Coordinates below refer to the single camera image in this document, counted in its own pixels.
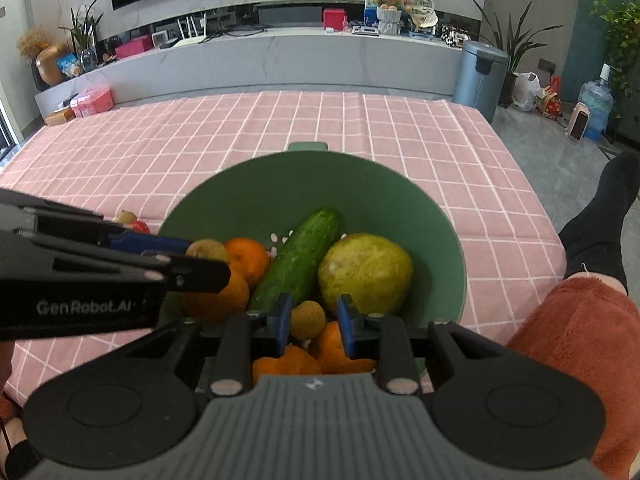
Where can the green colander bowl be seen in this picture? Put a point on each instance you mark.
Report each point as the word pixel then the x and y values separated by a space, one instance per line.
pixel 390 195

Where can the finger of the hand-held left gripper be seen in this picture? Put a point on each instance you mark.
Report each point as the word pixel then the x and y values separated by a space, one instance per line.
pixel 200 275
pixel 150 244

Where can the wooden box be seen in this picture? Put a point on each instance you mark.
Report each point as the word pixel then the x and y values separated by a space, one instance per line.
pixel 59 117

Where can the white hat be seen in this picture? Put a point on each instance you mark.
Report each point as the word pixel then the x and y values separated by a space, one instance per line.
pixel 424 19

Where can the small white heater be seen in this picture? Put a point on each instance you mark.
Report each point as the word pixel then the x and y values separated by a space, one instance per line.
pixel 577 122

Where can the small white scale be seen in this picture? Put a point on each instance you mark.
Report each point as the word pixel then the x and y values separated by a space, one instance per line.
pixel 364 30

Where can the blue water jug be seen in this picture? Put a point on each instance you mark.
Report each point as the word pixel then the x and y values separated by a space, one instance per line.
pixel 595 105

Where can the leafy pothos plant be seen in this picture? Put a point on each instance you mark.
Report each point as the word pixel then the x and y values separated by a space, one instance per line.
pixel 622 35

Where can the green cucumber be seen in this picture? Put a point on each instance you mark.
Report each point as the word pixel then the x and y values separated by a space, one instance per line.
pixel 300 255

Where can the person's right leg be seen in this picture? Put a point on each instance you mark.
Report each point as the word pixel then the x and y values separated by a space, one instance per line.
pixel 575 360

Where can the person's black sock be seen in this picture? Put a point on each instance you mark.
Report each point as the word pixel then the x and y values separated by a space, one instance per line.
pixel 600 220

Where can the person's left leg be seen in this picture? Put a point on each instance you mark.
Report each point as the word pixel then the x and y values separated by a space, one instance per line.
pixel 12 425

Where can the red gift bag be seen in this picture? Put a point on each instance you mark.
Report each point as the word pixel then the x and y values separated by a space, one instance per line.
pixel 550 102

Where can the brown teddy bear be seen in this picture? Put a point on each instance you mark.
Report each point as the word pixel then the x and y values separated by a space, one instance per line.
pixel 390 0

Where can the magenta box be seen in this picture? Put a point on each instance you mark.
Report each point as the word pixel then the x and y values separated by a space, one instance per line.
pixel 132 47

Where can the dark grey cabinet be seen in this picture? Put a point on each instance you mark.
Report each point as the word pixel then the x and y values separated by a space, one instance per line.
pixel 630 130

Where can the green pear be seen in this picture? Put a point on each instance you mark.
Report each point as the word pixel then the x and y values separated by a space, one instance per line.
pixel 365 270

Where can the green plant in glass vase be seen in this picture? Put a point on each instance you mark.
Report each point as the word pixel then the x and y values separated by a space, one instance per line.
pixel 87 57

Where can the potted long-leaf plant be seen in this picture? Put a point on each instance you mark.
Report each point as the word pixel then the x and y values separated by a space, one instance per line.
pixel 507 90

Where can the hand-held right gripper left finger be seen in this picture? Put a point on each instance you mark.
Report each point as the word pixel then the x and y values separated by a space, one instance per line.
pixel 285 320

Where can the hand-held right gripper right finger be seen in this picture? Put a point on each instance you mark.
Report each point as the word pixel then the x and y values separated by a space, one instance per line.
pixel 347 325

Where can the person's leg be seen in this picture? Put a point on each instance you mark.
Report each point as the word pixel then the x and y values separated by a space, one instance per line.
pixel 575 360
pixel 12 425

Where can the brown kiwi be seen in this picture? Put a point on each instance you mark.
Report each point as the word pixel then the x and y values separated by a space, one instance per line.
pixel 306 320
pixel 207 250

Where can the white plastic bag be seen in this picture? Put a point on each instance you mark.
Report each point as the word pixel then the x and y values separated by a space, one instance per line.
pixel 526 92

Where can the red box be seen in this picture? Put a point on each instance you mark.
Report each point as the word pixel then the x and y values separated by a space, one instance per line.
pixel 334 19

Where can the dark soundbar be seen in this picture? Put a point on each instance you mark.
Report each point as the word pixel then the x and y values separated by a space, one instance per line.
pixel 287 14

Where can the blue snack packet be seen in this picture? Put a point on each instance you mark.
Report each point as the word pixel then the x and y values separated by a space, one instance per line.
pixel 67 66

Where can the bronze vase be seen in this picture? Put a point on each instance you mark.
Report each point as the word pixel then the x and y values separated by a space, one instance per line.
pixel 50 65

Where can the printed display card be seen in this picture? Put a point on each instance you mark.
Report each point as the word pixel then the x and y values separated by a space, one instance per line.
pixel 420 0

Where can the dried flowers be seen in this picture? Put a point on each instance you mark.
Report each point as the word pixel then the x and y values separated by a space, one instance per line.
pixel 32 42

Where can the small red tomato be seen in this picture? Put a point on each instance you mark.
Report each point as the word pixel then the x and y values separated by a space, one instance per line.
pixel 141 227

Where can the white router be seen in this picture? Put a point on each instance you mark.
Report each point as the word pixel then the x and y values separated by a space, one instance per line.
pixel 190 40

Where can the orange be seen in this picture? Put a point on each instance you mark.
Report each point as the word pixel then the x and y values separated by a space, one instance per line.
pixel 327 350
pixel 220 305
pixel 290 360
pixel 247 260

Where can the pink checkered tablecloth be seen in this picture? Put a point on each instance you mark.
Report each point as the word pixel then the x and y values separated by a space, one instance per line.
pixel 350 125

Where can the black and white ornament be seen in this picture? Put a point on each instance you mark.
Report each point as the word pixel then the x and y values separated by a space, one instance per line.
pixel 456 36

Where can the white marble tv console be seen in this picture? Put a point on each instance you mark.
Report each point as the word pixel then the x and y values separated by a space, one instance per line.
pixel 250 65

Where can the small white clock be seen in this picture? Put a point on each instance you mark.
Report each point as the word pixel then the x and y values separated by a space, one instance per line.
pixel 160 40

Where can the grey-blue pedal trash can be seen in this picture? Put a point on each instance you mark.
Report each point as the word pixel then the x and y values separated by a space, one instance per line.
pixel 477 85

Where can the pink storage box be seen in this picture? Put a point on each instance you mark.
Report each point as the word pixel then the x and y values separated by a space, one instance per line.
pixel 92 102

